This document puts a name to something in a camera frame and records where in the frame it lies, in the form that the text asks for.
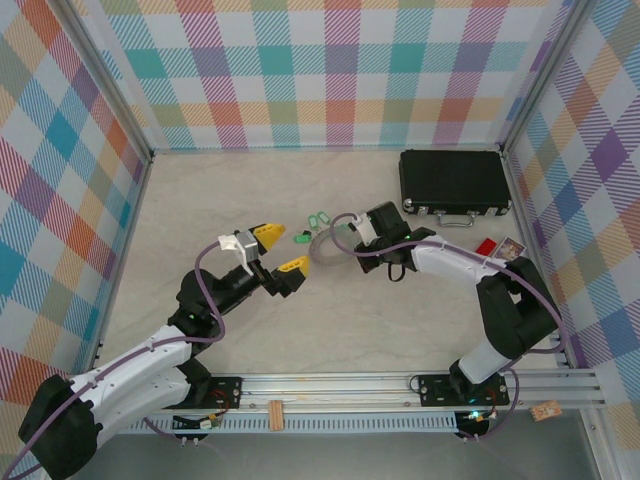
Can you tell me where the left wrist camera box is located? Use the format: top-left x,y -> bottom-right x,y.
217,228 -> 262,277

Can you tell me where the aluminium corner post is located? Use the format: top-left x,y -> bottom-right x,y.
497,0 -> 596,156
49,0 -> 155,161

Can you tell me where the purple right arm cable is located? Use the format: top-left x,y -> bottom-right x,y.
329,212 -> 569,442

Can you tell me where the aluminium side rail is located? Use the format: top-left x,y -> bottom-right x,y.
88,152 -> 155,375
499,149 -> 576,369

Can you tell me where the white slotted cable duct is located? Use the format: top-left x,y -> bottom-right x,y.
78,417 -> 459,435

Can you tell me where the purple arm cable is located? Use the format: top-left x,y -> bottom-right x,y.
329,212 -> 569,442
0,239 -> 229,480

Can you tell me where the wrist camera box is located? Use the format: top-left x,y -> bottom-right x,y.
217,228 -> 262,277
351,212 -> 376,247

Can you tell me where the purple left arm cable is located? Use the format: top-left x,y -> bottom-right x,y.
0,239 -> 229,480

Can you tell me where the power connector with wires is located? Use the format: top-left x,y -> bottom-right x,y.
172,388 -> 236,432
467,405 -> 501,424

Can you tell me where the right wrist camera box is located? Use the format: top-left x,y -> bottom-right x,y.
351,212 -> 376,247

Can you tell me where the small printed card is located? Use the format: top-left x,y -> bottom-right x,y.
491,236 -> 526,266

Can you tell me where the perforated metal keyring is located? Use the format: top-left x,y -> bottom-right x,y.
308,227 -> 362,267

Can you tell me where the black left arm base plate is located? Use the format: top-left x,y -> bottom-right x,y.
189,375 -> 244,411

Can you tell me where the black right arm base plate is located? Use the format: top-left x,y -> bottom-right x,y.
417,372 -> 511,407

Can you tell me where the aluminium mounting rail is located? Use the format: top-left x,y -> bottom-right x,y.
54,367 -> 604,414

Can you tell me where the black carrying case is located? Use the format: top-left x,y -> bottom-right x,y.
398,148 -> 512,228

